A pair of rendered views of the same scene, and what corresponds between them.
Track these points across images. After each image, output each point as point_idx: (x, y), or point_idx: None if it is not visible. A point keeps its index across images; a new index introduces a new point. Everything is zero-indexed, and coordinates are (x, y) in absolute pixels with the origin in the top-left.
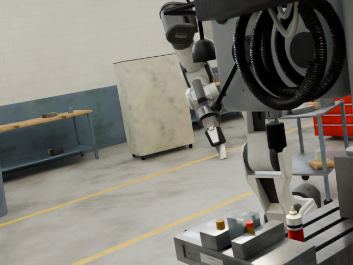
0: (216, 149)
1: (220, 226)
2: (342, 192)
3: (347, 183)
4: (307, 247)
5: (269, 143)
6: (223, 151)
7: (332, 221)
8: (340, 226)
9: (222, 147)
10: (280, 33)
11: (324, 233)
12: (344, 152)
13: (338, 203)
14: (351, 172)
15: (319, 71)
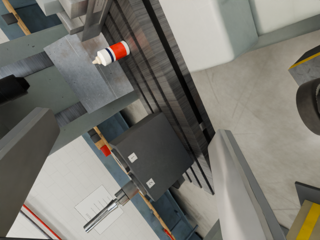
0: (251, 208)
1: None
2: (142, 125)
3: (133, 130)
4: (77, 35)
5: (5, 77)
6: (218, 180)
7: (157, 100)
8: (149, 96)
9: (225, 217)
10: None
11: (141, 79)
12: (123, 158)
13: (189, 138)
14: (123, 135)
15: None
